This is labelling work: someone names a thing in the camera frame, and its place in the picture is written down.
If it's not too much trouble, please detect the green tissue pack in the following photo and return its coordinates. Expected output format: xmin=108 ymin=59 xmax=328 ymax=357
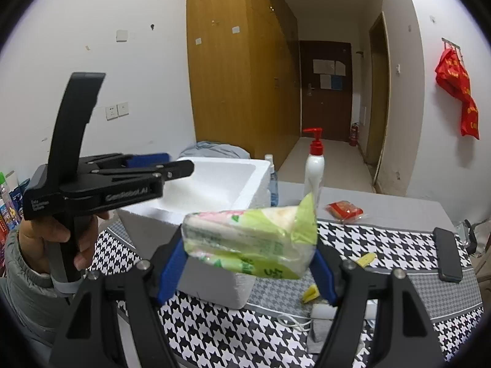
xmin=181 ymin=193 xmax=319 ymax=280

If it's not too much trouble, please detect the red snack packet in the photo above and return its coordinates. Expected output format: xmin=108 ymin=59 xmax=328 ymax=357
xmin=326 ymin=200 xmax=364 ymax=223

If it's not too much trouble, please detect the stack of colourful packages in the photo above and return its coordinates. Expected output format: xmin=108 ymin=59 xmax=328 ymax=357
xmin=0 ymin=171 xmax=32 ymax=246

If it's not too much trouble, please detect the person's left hand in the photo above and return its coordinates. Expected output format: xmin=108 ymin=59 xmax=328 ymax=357
xmin=19 ymin=209 xmax=110 ymax=277

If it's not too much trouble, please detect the yellow sponge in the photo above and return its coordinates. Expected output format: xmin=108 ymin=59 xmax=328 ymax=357
xmin=302 ymin=253 xmax=376 ymax=303

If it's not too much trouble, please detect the wooden wardrobe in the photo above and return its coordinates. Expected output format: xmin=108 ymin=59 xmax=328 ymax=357
xmin=187 ymin=0 xmax=300 ymax=169

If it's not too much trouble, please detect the person's left forearm grey sleeve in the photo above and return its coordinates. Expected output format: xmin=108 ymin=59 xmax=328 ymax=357
xmin=0 ymin=230 xmax=77 ymax=357

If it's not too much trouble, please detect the dark brown entry door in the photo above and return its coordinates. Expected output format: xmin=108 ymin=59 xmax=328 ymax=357
xmin=299 ymin=40 xmax=353 ymax=142

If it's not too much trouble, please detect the grey face mask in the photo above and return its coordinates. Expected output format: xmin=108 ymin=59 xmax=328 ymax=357
xmin=307 ymin=317 xmax=363 ymax=354

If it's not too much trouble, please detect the red hanging bag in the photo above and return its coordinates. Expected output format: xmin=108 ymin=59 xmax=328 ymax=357
xmin=435 ymin=48 xmax=480 ymax=140

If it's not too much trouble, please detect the white pump bottle red top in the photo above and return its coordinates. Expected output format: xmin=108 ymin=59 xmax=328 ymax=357
xmin=302 ymin=127 xmax=326 ymax=208

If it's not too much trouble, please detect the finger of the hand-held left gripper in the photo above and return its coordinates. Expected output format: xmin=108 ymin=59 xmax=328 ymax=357
xmin=86 ymin=160 xmax=195 ymax=185
xmin=80 ymin=152 xmax=170 ymax=174

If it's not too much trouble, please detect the grey-blue cloth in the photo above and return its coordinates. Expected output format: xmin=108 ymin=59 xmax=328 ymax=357
xmin=180 ymin=140 xmax=252 ymax=159

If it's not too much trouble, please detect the blue face mask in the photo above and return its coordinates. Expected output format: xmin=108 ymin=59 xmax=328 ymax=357
xmin=276 ymin=302 xmax=377 ymax=332

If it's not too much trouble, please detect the houndstooth tablecloth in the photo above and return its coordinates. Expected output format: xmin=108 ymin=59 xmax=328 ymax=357
xmin=82 ymin=181 xmax=485 ymax=368

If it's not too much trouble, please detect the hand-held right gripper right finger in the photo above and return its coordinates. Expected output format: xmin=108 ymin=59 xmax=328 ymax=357
xmin=307 ymin=243 xmax=449 ymax=368

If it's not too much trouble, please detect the black strap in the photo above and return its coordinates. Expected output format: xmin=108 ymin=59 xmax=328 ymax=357
xmin=456 ymin=218 xmax=479 ymax=257

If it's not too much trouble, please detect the white foam box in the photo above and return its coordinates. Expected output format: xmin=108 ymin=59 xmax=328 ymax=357
xmin=117 ymin=156 xmax=272 ymax=310

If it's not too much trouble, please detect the black smartphone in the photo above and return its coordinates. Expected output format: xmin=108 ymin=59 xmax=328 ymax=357
xmin=433 ymin=228 xmax=463 ymax=283

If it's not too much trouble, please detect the blue spray bottle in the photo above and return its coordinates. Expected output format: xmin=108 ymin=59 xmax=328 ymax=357
xmin=264 ymin=154 xmax=278 ymax=207

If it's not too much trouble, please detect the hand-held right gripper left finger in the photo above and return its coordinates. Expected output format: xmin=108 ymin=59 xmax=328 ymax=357
xmin=48 ymin=227 xmax=192 ymax=368

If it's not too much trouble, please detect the wooden side door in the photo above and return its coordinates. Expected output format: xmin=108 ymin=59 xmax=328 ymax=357
xmin=368 ymin=11 xmax=392 ymax=192

